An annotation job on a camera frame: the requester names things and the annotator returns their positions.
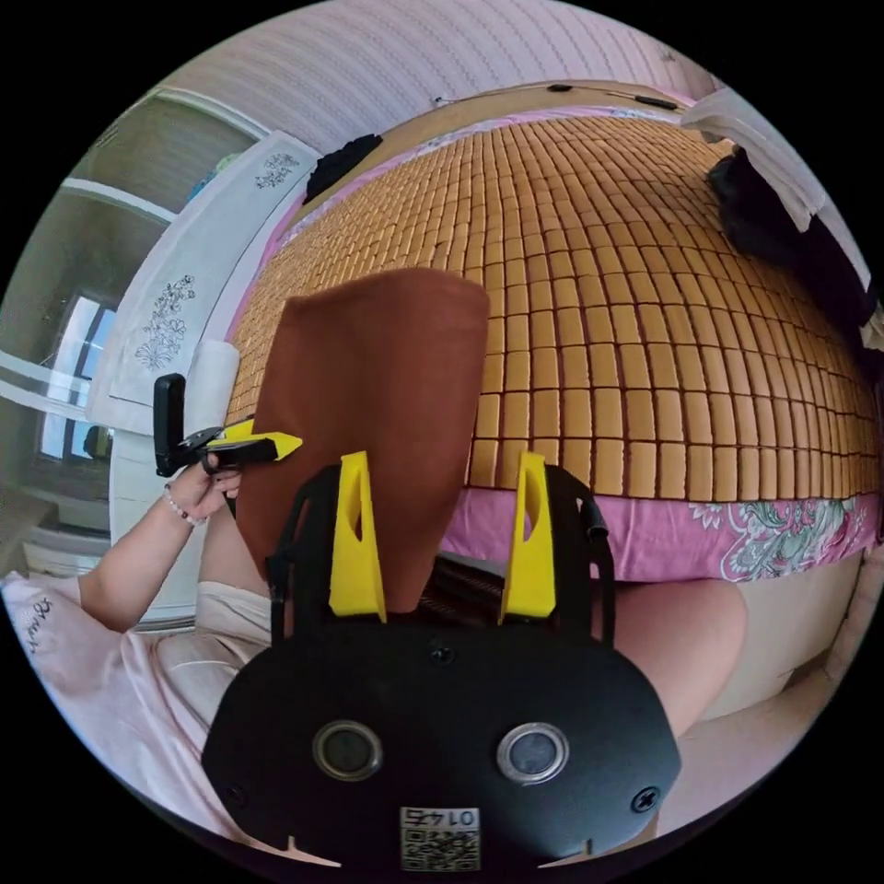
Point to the bed with woven mat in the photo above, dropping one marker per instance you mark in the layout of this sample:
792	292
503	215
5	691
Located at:
621	311

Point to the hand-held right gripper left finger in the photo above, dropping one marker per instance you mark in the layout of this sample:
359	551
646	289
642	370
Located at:
355	545

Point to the window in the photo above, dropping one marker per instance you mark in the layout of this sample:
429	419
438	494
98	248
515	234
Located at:
83	345

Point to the black garment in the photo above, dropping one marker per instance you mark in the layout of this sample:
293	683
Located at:
342	166

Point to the white rolled blanket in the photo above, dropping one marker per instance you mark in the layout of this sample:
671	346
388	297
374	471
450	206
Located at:
215	380

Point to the person's body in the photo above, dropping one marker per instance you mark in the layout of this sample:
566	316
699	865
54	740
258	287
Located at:
138	690

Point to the person's left hand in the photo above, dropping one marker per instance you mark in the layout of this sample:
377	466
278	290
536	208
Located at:
202	494

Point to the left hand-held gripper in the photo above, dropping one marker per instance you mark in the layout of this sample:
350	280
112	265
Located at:
231	452

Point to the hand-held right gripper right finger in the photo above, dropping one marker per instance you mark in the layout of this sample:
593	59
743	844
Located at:
530	552

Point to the white cupboard with flower print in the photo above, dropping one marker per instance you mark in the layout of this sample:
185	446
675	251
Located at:
179	276

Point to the person's left forearm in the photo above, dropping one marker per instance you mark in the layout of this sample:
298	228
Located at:
141	556

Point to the pile of clothes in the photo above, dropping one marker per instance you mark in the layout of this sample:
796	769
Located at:
760	214

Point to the brown long pants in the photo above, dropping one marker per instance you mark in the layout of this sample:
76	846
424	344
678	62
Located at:
373	387

